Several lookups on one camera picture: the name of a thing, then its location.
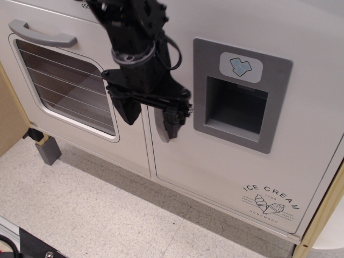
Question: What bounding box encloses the grey fridge door handle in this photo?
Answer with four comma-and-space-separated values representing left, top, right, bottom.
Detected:
154, 108, 170, 143

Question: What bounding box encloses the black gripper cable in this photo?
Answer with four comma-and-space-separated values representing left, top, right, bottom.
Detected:
154, 33, 183, 70

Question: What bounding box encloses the wooden kitchen side post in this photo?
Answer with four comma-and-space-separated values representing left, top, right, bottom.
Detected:
292, 161, 343, 257

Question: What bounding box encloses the grey kitchen leg foot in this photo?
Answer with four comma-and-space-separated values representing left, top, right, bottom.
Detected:
35, 137, 62, 166

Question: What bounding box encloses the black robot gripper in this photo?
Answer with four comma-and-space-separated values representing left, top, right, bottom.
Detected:
102, 47, 191, 139

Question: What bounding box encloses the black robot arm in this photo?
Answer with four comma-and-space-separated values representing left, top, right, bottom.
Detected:
87, 1, 192, 140

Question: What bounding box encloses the grey ice dispenser panel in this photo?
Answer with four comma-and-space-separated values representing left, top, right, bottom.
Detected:
193, 38, 293, 154

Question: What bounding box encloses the white toy oven door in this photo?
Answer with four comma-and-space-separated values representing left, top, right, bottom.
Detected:
1, 1, 150, 177

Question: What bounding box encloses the grey oven door handle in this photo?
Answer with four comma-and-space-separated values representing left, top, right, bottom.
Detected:
8, 19, 77, 48

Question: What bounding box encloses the black red floor cable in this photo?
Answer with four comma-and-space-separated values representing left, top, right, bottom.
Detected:
0, 233, 22, 258

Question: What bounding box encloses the light wooden left panel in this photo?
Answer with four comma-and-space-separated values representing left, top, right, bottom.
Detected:
1, 64, 30, 156

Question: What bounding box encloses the white toy fridge door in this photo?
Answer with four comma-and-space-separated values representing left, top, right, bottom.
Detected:
151, 1, 343, 242

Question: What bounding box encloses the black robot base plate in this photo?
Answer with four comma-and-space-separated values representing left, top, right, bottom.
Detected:
19, 227, 66, 258

